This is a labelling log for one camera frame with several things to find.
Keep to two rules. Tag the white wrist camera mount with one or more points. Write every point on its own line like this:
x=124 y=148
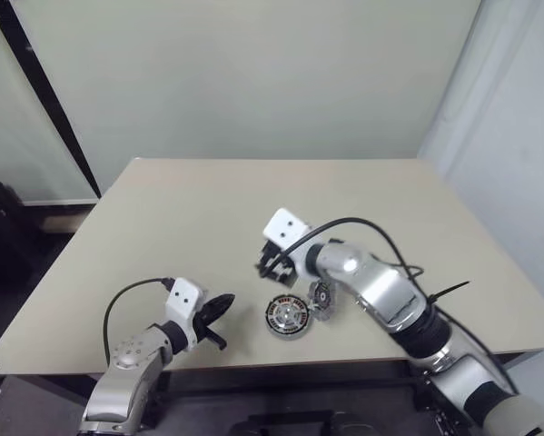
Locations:
x=184 y=302
x=283 y=227

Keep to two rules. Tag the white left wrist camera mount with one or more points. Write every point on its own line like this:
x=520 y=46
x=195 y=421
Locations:
x=184 y=302

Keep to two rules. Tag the black-rimmed silver spoked rotor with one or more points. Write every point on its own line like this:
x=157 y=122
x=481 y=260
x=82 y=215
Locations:
x=288 y=314

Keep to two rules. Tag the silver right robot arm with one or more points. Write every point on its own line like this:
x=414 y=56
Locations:
x=389 y=290

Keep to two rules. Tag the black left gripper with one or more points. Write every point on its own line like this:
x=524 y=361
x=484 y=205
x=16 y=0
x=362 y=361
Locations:
x=203 y=320

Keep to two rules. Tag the black diagonal wall strip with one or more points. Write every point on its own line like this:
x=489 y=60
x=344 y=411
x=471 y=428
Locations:
x=49 y=95

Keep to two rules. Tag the round silver metal disc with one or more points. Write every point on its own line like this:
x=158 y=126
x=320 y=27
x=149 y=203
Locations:
x=289 y=333

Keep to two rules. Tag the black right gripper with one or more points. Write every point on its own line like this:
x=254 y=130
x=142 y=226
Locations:
x=273 y=254

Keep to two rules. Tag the small silver metal part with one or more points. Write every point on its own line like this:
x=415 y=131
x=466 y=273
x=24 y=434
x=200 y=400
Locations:
x=320 y=297

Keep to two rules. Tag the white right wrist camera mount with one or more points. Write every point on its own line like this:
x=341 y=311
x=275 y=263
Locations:
x=283 y=227

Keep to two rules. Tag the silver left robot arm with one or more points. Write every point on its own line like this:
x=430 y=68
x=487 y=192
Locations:
x=126 y=377

